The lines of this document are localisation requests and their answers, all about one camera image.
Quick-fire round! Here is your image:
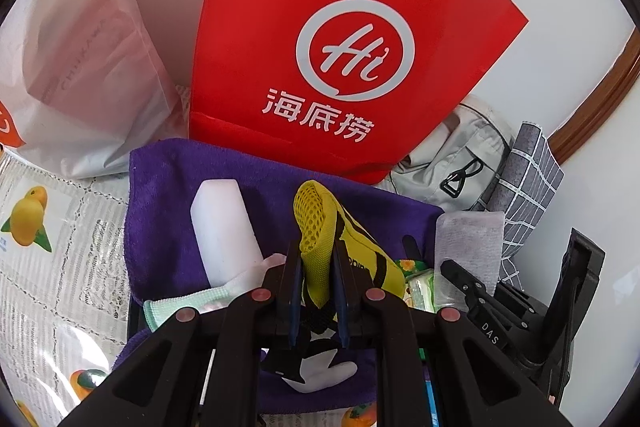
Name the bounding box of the red paper bag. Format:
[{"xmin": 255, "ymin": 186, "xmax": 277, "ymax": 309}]
[{"xmin": 189, "ymin": 0, "xmax": 530, "ymax": 185}]

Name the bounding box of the black strap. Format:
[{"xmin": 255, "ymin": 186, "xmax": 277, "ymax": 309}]
[{"xmin": 402, "ymin": 234, "xmax": 424, "ymax": 263}]

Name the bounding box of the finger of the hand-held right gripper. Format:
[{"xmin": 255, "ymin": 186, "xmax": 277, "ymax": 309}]
[{"xmin": 440, "ymin": 258, "xmax": 488, "ymax": 308}]

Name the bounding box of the blue tissue box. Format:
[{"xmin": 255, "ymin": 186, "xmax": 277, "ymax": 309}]
[{"xmin": 422, "ymin": 364, "xmax": 443, "ymax": 427}]

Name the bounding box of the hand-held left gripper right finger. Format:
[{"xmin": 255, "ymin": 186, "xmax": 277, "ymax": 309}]
[{"xmin": 332, "ymin": 239, "xmax": 573, "ymax": 427}]

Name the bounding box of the green wipes packet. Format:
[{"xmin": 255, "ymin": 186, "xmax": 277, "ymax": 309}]
[{"xmin": 402, "ymin": 269, "xmax": 437, "ymax": 313}]

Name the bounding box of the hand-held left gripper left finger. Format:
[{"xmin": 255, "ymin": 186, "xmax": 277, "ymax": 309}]
[{"xmin": 60, "ymin": 239, "xmax": 303, "ymax": 427}]

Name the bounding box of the grey fabric bag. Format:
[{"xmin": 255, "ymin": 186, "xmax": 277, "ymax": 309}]
[{"xmin": 387, "ymin": 97, "xmax": 518, "ymax": 212}]

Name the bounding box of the purple towel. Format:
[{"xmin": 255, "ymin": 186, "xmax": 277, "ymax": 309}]
[{"xmin": 112, "ymin": 138, "xmax": 446, "ymax": 413}]

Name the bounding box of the yellow mesh pouch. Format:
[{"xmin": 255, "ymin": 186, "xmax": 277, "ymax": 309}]
[{"xmin": 292, "ymin": 179, "xmax": 406, "ymax": 343}]

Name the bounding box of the grey checked cloth bag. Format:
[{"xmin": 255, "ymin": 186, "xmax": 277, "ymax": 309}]
[{"xmin": 477, "ymin": 122, "xmax": 566, "ymax": 288}]

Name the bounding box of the fruit print tablecloth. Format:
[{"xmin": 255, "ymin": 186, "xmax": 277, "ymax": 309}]
[{"xmin": 0, "ymin": 147, "xmax": 381, "ymax": 427}]

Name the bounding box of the brown wooden door frame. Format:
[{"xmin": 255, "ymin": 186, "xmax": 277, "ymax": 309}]
[{"xmin": 545, "ymin": 42, "xmax": 640, "ymax": 168}]

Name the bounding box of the white glove with mint cuff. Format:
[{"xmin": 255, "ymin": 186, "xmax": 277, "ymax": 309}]
[{"xmin": 142, "ymin": 252, "xmax": 358, "ymax": 395}]

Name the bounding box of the white plastic shopping bag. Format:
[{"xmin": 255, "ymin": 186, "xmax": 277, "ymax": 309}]
[{"xmin": 0, "ymin": 0, "xmax": 191, "ymax": 180}]

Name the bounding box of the white sponge block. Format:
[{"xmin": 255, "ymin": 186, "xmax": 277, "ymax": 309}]
[{"xmin": 190, "ymin": 179, "xmax": 266, "ymax": 288}]

